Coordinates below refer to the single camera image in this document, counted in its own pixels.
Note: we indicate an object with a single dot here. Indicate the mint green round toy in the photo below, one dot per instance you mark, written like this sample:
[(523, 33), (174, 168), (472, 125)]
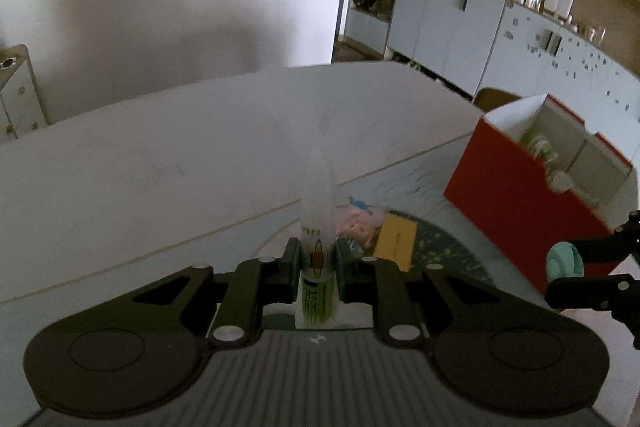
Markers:
[(562, 263)]

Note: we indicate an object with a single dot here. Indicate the white round item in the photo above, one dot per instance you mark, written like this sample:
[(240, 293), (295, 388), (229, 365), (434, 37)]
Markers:
[(561, 181)]

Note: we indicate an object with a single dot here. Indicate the white bottle with green label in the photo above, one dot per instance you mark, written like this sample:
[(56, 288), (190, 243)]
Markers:
[(315, 237)]

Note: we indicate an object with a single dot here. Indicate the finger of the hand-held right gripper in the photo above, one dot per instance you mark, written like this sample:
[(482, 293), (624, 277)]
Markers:
[(610, 242), (590, 292)]

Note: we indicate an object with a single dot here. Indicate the yellow card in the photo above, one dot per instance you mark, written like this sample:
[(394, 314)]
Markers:
[(395, 243)]

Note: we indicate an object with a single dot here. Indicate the red and white cardboard box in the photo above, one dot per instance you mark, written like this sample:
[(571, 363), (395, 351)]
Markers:
[(520, 202)]

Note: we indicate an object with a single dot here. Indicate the white sunglasses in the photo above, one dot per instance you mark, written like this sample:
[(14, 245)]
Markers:
[(7, 63)]

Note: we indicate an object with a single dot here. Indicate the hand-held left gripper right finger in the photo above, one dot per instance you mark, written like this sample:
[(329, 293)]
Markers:
[(342, 268)]

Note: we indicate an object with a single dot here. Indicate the light blue sideboard with shelves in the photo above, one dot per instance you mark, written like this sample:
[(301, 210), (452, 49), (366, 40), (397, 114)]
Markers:
[(570, 42)]

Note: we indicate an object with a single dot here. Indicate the pink pig toy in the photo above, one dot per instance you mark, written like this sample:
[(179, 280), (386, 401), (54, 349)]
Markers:
[(358, 227)]

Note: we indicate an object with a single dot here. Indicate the patterned table mat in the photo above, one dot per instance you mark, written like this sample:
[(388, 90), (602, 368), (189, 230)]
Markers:
[(440, 252)]

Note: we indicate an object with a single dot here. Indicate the tall light blue cabinet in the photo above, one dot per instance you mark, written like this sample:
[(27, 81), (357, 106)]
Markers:
[(445, 7)]

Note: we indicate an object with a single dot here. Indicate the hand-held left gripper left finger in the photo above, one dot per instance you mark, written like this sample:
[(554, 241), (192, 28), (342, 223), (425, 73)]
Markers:
[(295, 268)]

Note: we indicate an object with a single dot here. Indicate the green tape roll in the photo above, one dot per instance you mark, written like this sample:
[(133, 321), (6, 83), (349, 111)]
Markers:
[(539, 145)]

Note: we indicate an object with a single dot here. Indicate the white drawer cabinet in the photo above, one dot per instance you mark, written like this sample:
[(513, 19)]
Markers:
[(17, 94)]

